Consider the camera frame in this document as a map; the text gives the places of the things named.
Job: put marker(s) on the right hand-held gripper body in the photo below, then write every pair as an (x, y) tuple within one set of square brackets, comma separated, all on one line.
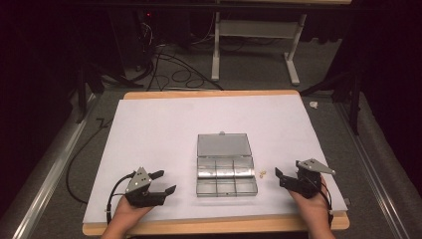
[(303, 184)]

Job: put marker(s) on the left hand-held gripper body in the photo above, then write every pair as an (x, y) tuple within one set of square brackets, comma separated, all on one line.
[(139, 186)]

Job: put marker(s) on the small beige pieces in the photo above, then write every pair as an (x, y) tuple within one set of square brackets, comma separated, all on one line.
[(262, 173)]

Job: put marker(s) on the clear plastic compartment box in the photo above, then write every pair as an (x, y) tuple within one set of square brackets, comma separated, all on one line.
[(225, 166)]

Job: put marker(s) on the person's right hand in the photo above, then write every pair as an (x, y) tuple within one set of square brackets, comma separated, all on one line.
[(315, 209)]

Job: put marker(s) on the person's left hand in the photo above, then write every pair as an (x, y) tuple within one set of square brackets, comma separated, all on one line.
[(127, 214)]

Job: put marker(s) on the white paper sheet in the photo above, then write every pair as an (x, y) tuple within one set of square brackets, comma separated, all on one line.
[(185, 122)]

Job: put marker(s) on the crumpled white scrap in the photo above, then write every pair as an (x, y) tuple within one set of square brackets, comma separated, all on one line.
[(313, 105)]

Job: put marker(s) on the black metal stand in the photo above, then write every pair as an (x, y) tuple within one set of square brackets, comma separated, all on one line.
[(353, 96), (86, 83)]

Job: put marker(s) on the dark computer tower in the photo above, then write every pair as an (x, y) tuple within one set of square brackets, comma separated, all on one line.
[(132, 36)]

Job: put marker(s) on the aluminium rail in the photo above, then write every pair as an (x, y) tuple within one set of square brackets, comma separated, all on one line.
[(375, 176), (49, 176)]

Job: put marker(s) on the white metal desk frame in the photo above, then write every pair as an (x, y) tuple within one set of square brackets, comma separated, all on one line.
[(258, 28)]

